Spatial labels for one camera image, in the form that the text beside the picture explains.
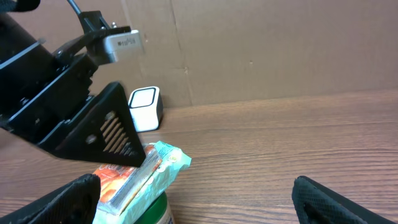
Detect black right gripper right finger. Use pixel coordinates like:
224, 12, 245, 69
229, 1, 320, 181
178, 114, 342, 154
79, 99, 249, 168
292, 175, 395, 224

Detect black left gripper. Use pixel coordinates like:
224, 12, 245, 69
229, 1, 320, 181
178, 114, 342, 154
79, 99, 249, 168
1, 26, 146, 167

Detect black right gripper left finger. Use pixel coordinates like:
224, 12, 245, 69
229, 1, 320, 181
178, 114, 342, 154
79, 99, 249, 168
1, 174, 101, 224

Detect teal orange tissue pack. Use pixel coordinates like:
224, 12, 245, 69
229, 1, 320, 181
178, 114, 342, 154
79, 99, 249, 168
93, 141, 192, 224

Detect green lid jar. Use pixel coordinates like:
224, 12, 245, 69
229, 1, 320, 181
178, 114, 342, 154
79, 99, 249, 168
134, 192, 175, 224

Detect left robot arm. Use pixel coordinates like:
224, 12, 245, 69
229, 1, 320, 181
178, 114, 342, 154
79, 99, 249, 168
1, 1, 146, 167

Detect white barcode scanner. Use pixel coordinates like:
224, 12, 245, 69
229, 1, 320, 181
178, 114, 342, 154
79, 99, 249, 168
128, 86, 164, 133

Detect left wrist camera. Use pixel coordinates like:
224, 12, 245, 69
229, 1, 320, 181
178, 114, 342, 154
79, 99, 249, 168
87, 30, 144, 65

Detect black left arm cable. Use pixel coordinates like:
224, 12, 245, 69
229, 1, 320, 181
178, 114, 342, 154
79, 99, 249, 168
67, 0, 83, 16

